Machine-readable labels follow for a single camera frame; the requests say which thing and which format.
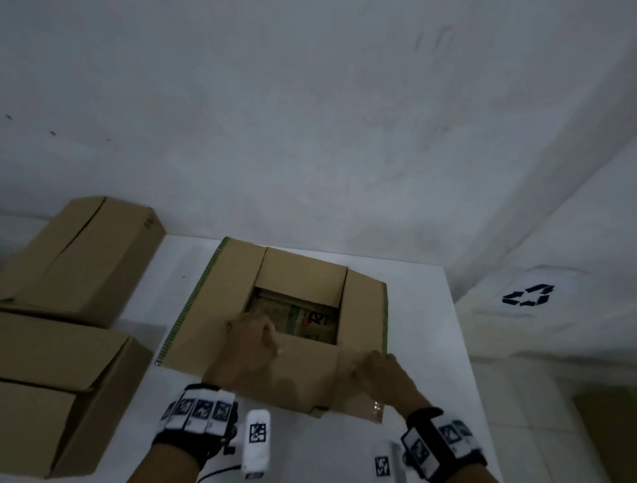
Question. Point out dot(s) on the person's right hand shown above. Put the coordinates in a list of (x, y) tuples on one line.
[(393, 388)]

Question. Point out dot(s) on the person's left hand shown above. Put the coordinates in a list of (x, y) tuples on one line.
[(244, 353)]

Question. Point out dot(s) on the green-lined brown cardboard box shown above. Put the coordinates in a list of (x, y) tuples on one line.
[(219, 298)]

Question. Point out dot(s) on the row of brown cardboard boxes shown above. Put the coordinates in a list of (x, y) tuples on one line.
[(74, 278)]

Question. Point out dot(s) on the person's left forearm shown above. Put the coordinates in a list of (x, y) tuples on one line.
[(164, 465)]

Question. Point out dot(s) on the black right wristband white markers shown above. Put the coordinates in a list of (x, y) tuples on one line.
[(443, 443)]

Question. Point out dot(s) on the black wristband white markers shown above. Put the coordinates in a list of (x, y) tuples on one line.
[(443, 443), (199, 418)]

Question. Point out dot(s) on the white table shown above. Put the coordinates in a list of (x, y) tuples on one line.
[(428, 318)]

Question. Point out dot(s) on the black left wristband white markers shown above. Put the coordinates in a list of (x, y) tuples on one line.
[(199, 418)]

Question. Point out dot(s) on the white recycling sign paper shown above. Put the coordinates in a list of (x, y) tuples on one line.
[(530, 294)]

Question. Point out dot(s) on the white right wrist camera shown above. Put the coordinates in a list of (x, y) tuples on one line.
[(385, 465)]

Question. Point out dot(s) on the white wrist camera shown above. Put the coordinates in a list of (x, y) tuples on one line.
[(256, 438), (385, 465)]

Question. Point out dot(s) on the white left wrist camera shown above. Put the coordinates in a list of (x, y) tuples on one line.
[(256, 438)]

